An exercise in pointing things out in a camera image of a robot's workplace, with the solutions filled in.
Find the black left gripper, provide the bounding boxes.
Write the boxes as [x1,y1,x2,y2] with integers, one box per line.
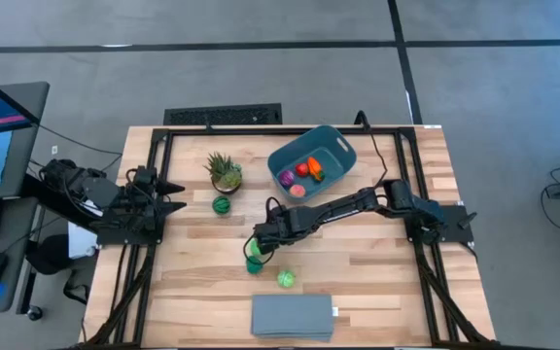
[119,167,188,232]

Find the light green toy cabbage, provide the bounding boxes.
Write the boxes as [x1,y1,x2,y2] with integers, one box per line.
[276,269,297,289]

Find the striped green toy watermelon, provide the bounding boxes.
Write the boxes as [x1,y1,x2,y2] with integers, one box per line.
[211,195,232,216]

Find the orange toy carrot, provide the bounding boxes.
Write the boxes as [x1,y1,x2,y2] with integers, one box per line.
[307,156,327,183]

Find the potted succulent plant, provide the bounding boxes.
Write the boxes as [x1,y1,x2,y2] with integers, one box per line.
[203,151,244,196]

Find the teal plastic bin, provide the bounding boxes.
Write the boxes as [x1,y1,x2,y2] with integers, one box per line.
[266,124,358,204]

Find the grey folded cloth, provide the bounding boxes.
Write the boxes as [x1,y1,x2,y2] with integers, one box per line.
[250,293,336,342]

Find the white paper bag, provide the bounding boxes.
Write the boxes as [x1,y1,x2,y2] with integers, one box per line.
[68,221,99,260]

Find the black floor grille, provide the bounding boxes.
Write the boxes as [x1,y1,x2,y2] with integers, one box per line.
[162,102,284,126]

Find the black stool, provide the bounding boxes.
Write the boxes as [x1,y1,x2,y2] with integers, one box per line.
[25,233,73,276]

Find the dark grey desk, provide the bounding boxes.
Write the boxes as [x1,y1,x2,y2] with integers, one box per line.
[0,196,38,317]

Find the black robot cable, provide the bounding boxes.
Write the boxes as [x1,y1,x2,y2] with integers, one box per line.
[242,195,284,267]

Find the black aluminium table frame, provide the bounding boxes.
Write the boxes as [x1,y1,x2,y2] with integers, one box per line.
[79,124,503,350]

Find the black plugged table cable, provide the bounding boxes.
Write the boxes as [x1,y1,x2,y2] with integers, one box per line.
[354,110,389,186]

